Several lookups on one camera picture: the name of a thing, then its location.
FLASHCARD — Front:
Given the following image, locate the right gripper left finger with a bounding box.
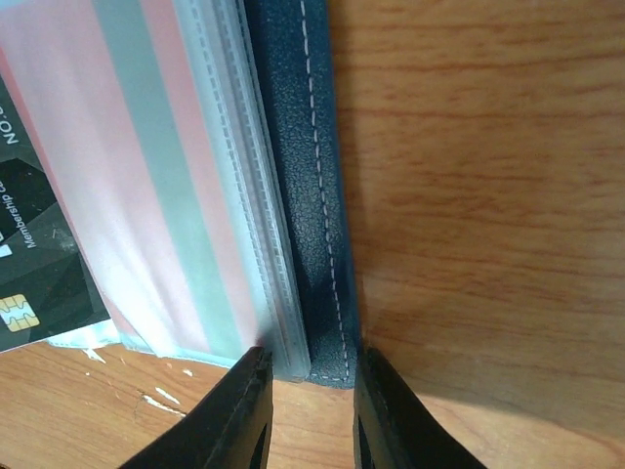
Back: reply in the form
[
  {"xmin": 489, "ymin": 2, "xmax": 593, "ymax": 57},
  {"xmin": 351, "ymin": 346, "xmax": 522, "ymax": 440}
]
[{"xmin": 122, "ymin": 347, "xmax": 273, "ymax": 469}]

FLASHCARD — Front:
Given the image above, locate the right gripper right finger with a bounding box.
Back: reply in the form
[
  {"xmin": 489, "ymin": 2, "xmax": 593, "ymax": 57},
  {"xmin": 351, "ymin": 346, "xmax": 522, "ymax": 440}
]
[{"xmin": 354, "ymin": 347, "xmax": 483, "ymax": 468}]

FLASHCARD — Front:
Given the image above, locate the blue leather card holder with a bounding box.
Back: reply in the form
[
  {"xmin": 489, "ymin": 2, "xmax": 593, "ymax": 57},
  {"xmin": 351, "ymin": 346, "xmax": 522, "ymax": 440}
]
[{"xmin": 207, "ymin": 1, "xmax": 359, "ymax": 389}]

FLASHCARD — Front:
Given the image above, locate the black membership card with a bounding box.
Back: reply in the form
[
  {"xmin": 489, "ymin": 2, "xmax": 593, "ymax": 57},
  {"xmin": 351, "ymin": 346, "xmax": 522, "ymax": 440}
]
[{"xmin": 1, "ymin": 88, "xmax": 119, "ymax": 351}]

